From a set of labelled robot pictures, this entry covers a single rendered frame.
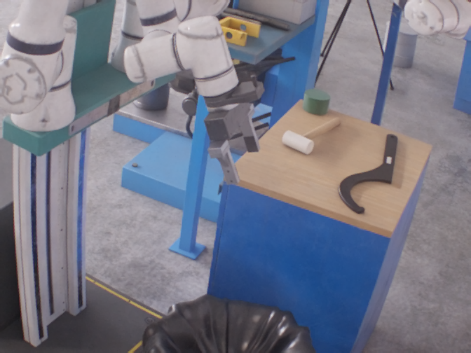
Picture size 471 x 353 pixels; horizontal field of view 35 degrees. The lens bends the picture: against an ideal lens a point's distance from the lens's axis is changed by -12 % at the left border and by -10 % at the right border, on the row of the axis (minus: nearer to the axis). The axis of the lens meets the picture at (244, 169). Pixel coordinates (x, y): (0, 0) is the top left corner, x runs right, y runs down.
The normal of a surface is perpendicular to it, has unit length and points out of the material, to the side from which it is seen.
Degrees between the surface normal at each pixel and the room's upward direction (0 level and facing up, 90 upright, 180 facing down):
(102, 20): 90
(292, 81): 90
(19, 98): 103
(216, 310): 49
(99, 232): 0
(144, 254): 0
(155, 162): 0
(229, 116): 66
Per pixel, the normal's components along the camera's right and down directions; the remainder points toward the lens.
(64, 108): 0.82, 0.04
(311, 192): 0.15, -0.86
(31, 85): 0.01, 0.58
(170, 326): 0.37, 0.07
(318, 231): -0.39, 0.40
